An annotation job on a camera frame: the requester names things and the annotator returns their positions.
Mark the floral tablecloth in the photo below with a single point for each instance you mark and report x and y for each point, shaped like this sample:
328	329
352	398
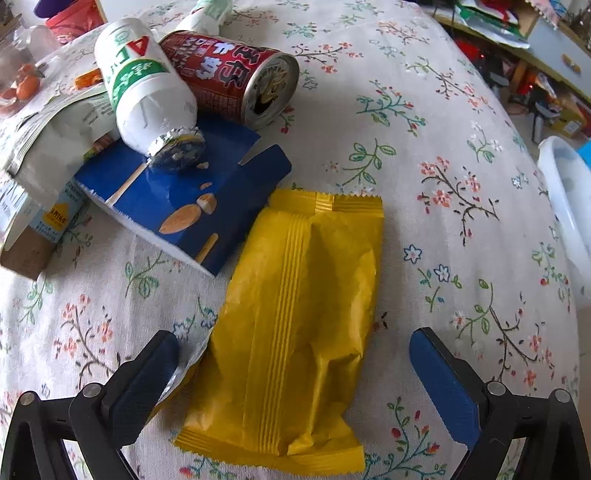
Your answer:
415	230

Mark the brown cardboard carton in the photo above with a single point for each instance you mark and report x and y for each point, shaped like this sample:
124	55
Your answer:
27	249

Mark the tangerine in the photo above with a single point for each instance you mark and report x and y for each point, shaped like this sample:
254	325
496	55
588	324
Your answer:
27	86
27	69

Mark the red plastic bag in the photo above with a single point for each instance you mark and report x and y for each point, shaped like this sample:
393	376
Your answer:
74	23

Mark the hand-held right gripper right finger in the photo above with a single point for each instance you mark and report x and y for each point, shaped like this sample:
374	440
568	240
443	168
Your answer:
443	392

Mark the wooden cabinet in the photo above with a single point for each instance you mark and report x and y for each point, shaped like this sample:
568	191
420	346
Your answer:
521	50

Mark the white green-label yogurt bottle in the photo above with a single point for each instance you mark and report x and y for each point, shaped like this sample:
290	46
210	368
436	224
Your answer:
138	83
203	16

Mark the white paper bag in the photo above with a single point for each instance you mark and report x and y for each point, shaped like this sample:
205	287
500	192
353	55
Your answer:
46	138

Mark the white plastic bucket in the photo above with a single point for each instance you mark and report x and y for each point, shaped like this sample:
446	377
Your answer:
568	194

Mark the blue snack box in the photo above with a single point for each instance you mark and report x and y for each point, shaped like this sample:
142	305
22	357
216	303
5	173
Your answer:
184	194

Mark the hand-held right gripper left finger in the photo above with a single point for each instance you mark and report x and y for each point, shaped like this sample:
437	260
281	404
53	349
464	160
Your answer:
143	397

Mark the yellow snack packet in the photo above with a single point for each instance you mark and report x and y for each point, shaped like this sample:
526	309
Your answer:
295	323

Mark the red drink can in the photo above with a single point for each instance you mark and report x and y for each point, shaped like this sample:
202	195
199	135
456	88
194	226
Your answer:
217	74

